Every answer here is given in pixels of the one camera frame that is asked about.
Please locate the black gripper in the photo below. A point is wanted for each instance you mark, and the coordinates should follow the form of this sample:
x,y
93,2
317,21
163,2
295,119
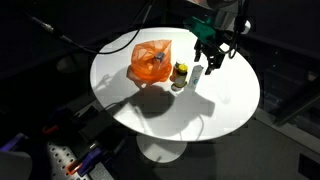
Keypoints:
x,y
213,43

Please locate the white bottle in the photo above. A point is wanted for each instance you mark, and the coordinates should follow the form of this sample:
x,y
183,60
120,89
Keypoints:
x,y
195,77

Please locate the brown bottle yellow cap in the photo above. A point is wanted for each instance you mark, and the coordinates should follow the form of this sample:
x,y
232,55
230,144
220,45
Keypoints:
x,y
181,76

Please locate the orange plastic carrier bag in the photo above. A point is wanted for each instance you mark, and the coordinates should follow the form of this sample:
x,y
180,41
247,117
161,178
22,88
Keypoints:
x,y
146,65

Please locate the small orange jar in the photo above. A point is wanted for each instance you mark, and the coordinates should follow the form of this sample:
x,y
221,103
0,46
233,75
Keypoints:
x,y
174,71

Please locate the small grey blue box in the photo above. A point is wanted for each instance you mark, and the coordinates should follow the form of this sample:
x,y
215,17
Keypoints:
x,y
159,56

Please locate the black device box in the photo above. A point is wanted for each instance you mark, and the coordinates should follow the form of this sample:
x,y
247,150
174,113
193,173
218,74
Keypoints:
x,y
101,130

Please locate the purple orange clamp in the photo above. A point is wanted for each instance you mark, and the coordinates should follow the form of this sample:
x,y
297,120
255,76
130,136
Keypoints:
x,y
85,160

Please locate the perforated metal plate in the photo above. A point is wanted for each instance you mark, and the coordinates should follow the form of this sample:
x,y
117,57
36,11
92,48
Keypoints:
x,y
60,160

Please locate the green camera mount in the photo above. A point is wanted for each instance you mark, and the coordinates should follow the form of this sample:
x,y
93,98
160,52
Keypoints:
x,y
201,27

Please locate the white table pedestal base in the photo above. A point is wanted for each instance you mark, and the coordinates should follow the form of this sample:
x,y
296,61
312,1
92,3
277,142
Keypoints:
x,y
161,150

